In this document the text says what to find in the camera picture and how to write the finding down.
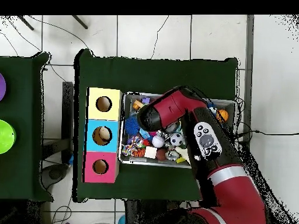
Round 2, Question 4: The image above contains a blue spiky rubber ball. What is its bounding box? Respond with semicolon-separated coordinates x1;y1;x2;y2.
124;115;141;137

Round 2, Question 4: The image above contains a multicolour knotted rope toy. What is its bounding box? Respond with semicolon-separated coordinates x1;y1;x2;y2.
121;135;144;156

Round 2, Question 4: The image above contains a white baseball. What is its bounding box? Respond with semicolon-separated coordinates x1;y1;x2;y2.
151;135;165;149

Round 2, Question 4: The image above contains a black upright panel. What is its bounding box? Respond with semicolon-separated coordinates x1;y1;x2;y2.
61;81;75;162

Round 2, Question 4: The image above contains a black tripod leg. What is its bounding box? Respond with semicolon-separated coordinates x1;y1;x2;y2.
71;15;89;30
17;15;34;31

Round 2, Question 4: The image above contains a black power cable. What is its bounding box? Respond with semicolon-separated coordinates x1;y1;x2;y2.
235;129;299;144

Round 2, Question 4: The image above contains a purple bowl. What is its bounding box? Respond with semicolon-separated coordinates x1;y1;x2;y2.
0;72;7;102

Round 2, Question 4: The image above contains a dark green tablecloth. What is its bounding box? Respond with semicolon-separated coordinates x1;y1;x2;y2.
0;52;53;202
72;48;239;203

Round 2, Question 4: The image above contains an orange basketball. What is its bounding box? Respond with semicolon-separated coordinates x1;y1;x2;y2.
215;109;230;124

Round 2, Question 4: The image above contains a wooden three-hole box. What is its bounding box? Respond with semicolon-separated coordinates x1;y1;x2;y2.
82;87;123;184

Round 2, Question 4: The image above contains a clear mesh toy bin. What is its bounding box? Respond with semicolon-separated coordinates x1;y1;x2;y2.
118;91;236;169

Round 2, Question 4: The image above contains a black and white soccer ball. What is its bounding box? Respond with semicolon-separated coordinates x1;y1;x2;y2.
169;132;185;147

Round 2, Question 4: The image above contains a lime green bowl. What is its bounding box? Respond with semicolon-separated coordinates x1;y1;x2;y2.
0;119;17;155

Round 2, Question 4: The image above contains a plain wooden cube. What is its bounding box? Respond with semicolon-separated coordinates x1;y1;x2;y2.
144;146;158;160

